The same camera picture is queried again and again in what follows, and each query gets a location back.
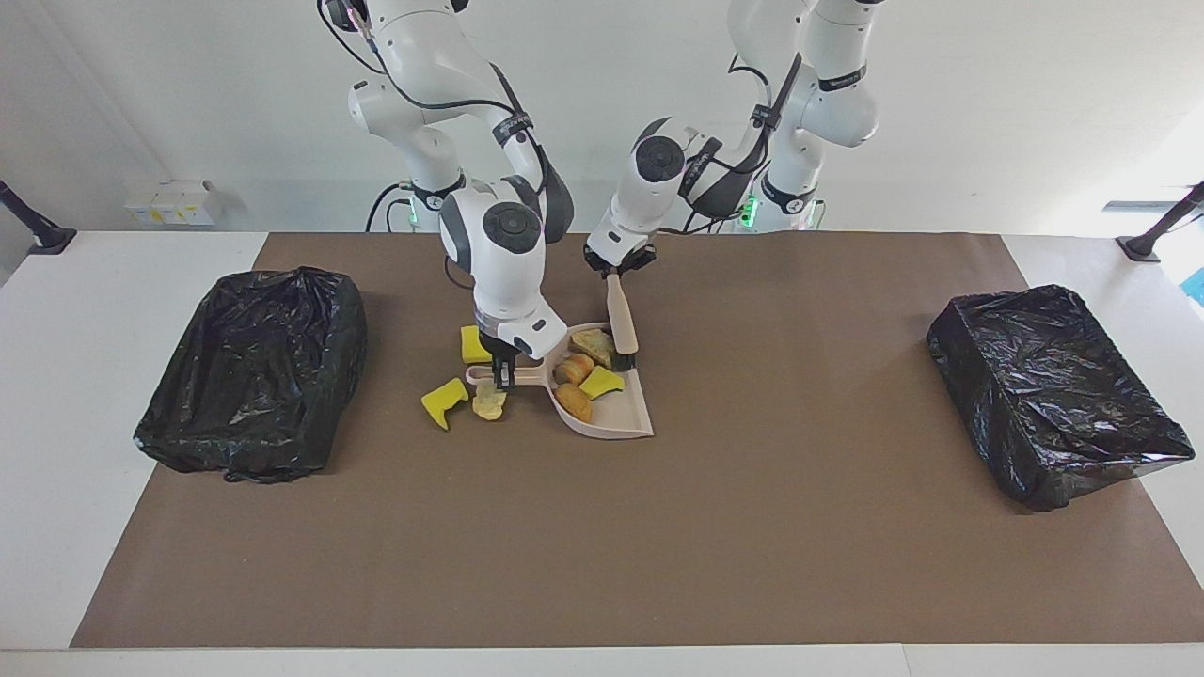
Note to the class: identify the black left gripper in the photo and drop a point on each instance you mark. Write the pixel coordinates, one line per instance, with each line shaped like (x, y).
(625, 261)

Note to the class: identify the white wall socket boxes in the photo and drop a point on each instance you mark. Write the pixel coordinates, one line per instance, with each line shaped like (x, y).
(174, 202)

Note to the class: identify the yellow sponge block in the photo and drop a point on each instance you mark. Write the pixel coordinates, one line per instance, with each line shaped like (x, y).
(472, 346)

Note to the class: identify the beige sponge piece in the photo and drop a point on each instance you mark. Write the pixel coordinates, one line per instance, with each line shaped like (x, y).
(488, 404)

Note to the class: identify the striped round bread toy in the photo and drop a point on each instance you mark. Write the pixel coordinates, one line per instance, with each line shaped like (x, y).
(572, 369)

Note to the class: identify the beige plastic dustpan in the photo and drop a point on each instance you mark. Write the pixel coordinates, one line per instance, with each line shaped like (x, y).
(625, 418)

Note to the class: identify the yellow sponge wedge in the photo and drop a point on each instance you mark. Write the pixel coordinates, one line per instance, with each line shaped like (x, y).
(602, 383)

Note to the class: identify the black stand leg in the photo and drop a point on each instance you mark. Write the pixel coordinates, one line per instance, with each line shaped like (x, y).
(42, 230)
(1152, 235)

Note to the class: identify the brown bread loaf toy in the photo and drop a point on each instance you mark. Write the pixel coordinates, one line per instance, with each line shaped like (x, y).
(574, 402)

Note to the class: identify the brown table mat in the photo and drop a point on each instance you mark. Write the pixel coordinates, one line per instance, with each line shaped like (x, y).
(470, 564)

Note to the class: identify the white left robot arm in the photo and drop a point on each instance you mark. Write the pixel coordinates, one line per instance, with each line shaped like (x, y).
(649, 188)

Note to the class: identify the beige toast slice toy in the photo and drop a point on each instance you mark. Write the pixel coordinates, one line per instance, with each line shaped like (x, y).
(593, 346)

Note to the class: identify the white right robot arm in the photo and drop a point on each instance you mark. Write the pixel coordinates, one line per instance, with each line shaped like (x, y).
(508, 263)

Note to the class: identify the yellow notched sponge piece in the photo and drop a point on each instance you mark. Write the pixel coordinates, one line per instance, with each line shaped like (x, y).
(442, 401)

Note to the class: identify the blue object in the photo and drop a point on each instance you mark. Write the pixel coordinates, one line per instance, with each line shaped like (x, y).
(1196, 285)

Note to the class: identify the green lit base module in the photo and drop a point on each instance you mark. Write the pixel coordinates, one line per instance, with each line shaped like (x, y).
(751, 209)

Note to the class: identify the black bag lined bin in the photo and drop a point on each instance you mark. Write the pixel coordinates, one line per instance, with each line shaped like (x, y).
(1053, 395)
(245, 376)

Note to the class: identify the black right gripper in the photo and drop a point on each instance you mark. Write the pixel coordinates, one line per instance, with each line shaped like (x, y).
(499, 350)

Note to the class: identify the beige brush black bristles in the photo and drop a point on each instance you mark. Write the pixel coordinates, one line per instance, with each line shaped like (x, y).
(621, 315)

